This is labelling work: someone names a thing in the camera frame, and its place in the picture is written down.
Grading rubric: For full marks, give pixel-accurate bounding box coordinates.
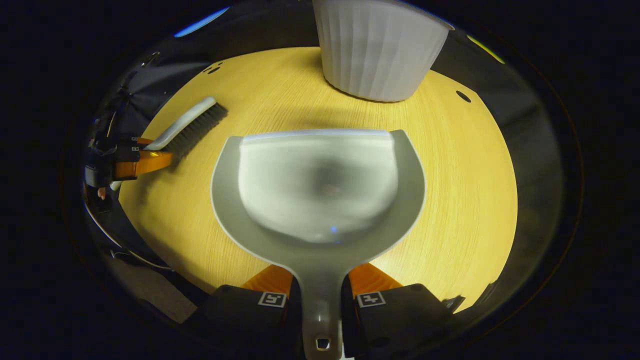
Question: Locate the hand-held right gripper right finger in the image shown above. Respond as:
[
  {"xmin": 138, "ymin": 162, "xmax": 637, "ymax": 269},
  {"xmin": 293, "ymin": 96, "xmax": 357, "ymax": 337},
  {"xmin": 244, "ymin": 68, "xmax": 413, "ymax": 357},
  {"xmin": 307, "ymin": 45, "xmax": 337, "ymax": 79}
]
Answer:
[{"xmin": 341, "ymin": 262, "xmax": 467, "ymax": 357}]

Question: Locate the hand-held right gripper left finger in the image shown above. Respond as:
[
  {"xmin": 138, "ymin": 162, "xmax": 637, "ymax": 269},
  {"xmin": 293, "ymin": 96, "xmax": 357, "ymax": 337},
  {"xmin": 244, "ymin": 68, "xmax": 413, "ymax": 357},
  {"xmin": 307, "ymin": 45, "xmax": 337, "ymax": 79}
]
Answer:
[{"xmin": 196, "ymin": 263, "xmax": 304, "ymax": 355}]

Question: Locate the small white broom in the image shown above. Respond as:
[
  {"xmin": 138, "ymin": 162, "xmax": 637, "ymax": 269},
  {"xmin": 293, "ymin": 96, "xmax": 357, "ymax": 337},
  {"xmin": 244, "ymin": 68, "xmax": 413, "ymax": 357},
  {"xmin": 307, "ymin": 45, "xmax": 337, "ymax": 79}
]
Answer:
[{"xmin": 109, "ymin": 96, "xmax": 229, "ymax": 192}]

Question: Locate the grey dustpan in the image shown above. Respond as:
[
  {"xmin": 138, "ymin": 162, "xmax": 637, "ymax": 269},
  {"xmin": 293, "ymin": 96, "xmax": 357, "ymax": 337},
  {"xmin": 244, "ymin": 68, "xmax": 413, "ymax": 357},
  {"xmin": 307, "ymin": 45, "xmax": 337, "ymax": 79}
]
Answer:
[{"xmin": 210, "ymin": 128, "xmax": 427, "ymax": 360}]

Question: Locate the white ribbed garbage bin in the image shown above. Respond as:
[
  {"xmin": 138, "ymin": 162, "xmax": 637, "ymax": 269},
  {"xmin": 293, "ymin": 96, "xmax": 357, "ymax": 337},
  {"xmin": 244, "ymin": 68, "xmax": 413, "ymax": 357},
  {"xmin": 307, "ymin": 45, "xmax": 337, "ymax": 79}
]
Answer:
[{"xmin": 312, "ymin": 0, "xmax": 455, "ymax": 103}]

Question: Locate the wooden desktop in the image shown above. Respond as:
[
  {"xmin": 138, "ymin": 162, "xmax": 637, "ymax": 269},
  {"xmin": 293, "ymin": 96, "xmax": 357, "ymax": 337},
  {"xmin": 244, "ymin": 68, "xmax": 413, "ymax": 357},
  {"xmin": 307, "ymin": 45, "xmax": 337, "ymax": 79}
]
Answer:
[{"xmin": 118, "ymin": 46, "xmax": 519, "ymax": 314}]

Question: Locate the white cable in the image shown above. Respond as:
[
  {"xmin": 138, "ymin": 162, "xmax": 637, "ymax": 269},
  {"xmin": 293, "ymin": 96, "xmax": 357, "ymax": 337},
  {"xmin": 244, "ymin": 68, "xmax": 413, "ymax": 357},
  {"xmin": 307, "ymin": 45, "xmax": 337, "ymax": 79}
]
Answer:
[{"xmin": 82, "ymin": 200, "xmax": 173, "ymax": 271}]

